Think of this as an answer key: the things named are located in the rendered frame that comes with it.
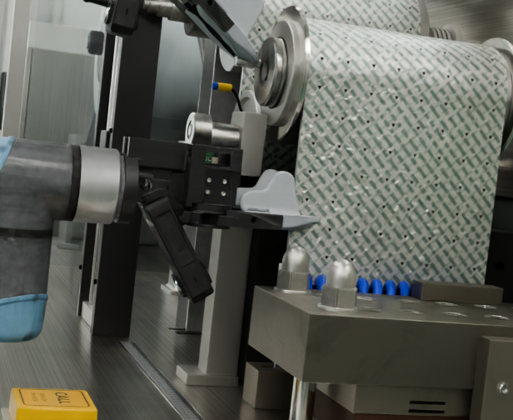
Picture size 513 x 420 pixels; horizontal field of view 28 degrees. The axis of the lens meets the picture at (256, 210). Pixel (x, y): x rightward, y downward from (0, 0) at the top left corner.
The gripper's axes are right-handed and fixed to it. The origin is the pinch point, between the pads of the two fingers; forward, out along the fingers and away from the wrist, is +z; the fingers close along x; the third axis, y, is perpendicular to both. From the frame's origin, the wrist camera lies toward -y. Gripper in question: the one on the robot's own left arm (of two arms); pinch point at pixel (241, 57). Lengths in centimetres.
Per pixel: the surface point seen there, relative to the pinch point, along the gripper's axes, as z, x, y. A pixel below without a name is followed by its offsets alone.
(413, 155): 19.3, -8.2, 4.7
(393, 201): 21.2, -8.1, -0.3
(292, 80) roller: 4.2, -7.5, 0.4
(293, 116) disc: 6.9, -7.4, -2.0
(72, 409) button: 7.7, -21.2, -37.7
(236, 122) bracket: 5.0, 2.1, -5.0
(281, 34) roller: 0.8, -2.3, 4.3
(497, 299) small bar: 34.9, -14.2, -0.7
